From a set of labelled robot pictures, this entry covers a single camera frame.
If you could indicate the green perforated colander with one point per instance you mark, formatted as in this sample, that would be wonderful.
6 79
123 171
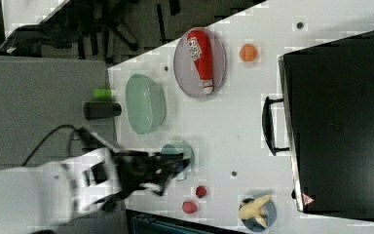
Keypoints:
145 104

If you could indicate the dark red strawberry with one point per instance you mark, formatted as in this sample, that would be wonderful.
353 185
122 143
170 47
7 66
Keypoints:
201 192

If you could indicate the peeled banana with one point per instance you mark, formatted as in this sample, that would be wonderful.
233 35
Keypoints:
253 209

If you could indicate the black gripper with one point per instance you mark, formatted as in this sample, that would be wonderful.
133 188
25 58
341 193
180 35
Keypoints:
136 171

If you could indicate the pink red strawberry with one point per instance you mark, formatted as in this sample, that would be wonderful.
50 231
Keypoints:
189 207

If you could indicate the green marker cap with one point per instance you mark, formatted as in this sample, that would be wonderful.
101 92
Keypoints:
102 93

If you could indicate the pink round plate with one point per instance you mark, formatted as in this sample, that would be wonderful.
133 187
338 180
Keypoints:
185 72

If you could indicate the black cylinder on table edge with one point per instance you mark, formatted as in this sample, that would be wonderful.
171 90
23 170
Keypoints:
101 110

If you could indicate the orange fruit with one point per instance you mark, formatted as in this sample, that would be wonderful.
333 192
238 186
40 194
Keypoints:
248 52

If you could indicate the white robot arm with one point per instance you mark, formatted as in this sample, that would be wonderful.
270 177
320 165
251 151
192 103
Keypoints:
43 198

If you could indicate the red ketchup bottle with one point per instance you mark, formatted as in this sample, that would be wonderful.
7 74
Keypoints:
199 48

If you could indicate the teal cup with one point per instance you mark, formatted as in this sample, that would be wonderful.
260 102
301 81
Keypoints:
184 148

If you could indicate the black office chair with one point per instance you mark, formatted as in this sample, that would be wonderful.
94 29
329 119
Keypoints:
59 23

